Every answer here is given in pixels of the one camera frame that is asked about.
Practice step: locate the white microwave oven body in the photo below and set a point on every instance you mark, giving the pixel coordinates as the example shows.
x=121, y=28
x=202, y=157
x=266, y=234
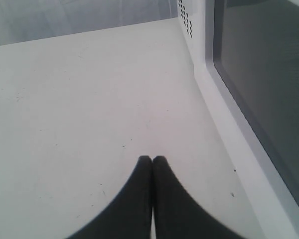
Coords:
x=189, y=30

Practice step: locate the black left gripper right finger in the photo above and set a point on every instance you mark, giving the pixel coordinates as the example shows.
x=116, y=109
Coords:
x=176, y=213

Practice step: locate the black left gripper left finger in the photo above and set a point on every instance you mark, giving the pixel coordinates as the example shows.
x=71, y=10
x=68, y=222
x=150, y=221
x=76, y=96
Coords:
x=129, y=214

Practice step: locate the white microwave door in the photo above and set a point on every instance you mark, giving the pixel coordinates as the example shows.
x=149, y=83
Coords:
x=246, y=63

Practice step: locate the white backdrop curtain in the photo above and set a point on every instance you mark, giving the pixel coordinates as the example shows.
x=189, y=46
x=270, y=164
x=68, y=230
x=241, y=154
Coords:
x=26, y=20

